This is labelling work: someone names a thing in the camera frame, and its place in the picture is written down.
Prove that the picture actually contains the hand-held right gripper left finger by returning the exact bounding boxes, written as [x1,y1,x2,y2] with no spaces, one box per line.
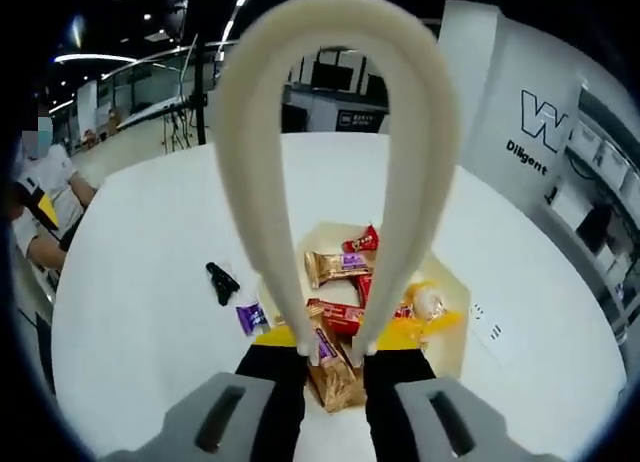
[107,325,309,462]

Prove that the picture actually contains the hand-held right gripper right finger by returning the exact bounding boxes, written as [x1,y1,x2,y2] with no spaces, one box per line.
[363,330,544,462]

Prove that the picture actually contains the small purple snack packet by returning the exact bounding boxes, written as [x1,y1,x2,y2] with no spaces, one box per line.
[234,297,270,337]

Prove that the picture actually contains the yellow bun food packet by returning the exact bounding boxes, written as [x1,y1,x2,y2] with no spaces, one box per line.
[394,279,464,351]

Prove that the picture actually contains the small red candy packet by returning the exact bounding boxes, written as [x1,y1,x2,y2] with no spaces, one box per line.
[341,224,381,253]

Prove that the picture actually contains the beige hexagonal food container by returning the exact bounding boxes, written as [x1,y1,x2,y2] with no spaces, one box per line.
[297,220,474,378]

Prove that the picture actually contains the beige plastic food tongs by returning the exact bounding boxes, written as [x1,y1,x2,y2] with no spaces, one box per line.
[212,0,462,368]

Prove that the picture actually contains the white paper sheet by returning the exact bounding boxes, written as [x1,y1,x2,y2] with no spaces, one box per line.
[464,301,526,368]

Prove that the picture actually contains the black bag on shelf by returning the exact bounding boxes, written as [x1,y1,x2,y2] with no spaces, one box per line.
[574,201,614,256]

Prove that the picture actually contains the grey metal shelf rack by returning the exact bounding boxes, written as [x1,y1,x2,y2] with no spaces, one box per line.
[542,81,640,343]

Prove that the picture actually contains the black tripod stand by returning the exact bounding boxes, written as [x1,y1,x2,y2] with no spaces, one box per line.
[169,0,211,148]

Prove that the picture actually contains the row of white storage bins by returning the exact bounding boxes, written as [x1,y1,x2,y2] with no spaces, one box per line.
[569,126,640,203]

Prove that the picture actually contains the dark low counter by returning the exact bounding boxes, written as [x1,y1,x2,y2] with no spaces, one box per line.
[280,84,390,133]

